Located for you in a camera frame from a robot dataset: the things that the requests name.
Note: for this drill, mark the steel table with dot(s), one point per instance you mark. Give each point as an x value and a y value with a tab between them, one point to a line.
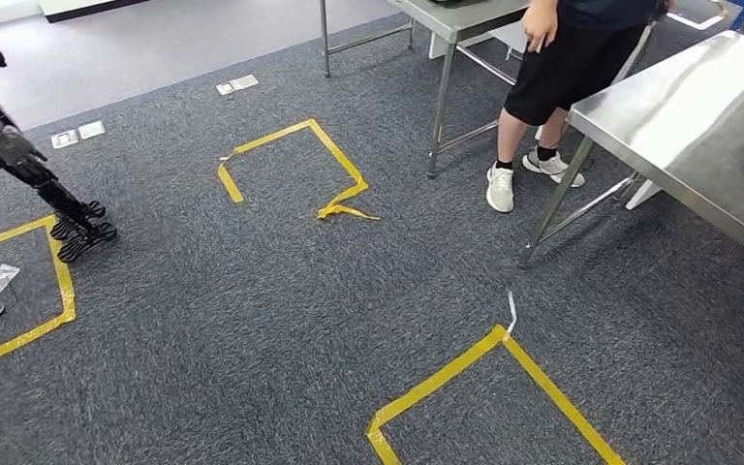
455	19

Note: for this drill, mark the steel workbench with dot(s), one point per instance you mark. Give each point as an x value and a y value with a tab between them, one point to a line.
699	128

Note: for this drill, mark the person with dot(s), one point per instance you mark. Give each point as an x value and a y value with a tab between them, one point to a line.
571	70

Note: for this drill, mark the white tape scrap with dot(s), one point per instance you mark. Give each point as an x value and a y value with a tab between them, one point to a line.
512	314

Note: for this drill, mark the yellow floor tape, loose end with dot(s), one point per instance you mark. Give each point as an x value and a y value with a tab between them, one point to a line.
340	157

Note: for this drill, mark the white floor outlet plate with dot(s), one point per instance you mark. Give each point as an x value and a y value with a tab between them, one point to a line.
243	82
91	130

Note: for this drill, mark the bystander robot grey hand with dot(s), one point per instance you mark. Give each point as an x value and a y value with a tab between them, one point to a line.
12	147

